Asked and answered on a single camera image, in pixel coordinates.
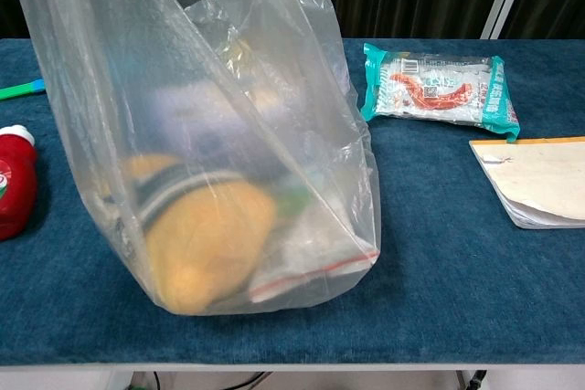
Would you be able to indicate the clear plastic bag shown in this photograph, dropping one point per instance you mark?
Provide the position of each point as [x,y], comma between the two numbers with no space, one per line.
[137,88]

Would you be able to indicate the clear zip bag red stripe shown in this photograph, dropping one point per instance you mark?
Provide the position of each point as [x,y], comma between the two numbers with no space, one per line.
[315,262]

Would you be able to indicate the yellow plush toy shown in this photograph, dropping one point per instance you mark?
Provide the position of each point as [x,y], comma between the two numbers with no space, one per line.
[205,244]

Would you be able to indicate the blue felt table cover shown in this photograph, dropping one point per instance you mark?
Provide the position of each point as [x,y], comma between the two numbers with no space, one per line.
[411,271]

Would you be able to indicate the teal clear snack packet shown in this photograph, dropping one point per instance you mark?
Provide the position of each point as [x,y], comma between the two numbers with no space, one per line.
[434,88]

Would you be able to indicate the worn beige notebook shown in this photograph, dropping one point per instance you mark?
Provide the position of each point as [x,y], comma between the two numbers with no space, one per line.
[539,180]

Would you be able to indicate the red bottle white cap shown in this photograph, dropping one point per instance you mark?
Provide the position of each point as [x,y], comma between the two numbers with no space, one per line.
[13,180]

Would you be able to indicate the blue green hand clapper toy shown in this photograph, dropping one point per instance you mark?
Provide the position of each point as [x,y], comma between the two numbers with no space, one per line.
[18,91]

